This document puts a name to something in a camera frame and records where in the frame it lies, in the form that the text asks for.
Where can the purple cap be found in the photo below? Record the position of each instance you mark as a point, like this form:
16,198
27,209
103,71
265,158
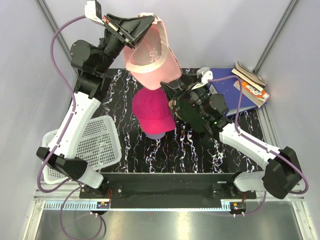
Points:
156,136

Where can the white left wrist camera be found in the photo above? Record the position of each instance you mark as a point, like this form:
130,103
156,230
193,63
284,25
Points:
93,11

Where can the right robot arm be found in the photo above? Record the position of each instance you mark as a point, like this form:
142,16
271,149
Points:
281,170

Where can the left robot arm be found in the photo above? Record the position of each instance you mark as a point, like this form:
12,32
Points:
92,63

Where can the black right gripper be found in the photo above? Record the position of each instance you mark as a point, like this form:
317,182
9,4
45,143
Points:
171,91

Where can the dark green cap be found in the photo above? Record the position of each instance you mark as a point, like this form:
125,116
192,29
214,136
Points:
188,114

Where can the stack of books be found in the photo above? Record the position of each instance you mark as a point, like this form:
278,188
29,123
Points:
252,84

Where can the white plastic basket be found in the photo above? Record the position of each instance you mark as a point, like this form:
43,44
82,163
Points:
99,145

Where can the pink cap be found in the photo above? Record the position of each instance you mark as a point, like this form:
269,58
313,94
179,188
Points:
153,61

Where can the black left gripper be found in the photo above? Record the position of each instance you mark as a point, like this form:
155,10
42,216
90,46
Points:
132,29

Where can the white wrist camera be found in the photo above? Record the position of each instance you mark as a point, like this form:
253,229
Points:
205,74
93,11

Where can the red mesh cap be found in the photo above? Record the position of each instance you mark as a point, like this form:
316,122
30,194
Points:
151,108

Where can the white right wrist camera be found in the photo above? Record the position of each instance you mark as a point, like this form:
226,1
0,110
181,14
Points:
205,74

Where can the beige baseball cap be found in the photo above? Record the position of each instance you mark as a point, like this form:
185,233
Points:
171,105

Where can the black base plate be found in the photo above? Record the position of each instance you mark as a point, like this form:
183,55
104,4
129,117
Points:
167,191

